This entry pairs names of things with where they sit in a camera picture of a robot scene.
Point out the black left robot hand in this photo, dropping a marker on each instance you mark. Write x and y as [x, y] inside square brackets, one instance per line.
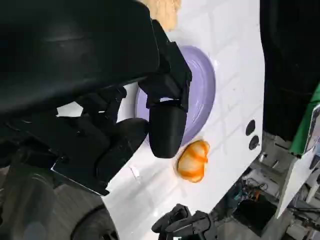
[75, 62]

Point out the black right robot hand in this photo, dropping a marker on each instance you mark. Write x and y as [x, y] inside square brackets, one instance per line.
[185, 222]

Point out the beige towel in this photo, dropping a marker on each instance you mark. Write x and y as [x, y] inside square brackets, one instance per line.
[167, 12]

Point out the orange and white bread roll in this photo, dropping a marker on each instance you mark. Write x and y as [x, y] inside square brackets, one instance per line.
[193, 161]

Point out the black equipment box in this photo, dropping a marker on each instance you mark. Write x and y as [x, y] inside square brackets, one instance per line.
[255, 211]

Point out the black round table grommet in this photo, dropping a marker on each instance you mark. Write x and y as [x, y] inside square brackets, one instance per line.
[250, 127]
[254, 142]

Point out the white panel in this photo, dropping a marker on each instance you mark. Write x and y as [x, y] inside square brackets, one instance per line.
[295, 180]

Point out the lilac plate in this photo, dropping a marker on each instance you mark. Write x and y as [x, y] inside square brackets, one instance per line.
[200, 100]

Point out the grey robot body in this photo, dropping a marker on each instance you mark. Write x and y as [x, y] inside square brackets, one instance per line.
[50, 205]

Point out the green cloth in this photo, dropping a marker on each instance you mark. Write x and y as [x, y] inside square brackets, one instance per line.
[302, 120]

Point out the black drape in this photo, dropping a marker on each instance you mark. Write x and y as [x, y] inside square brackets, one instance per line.
[287, 62]

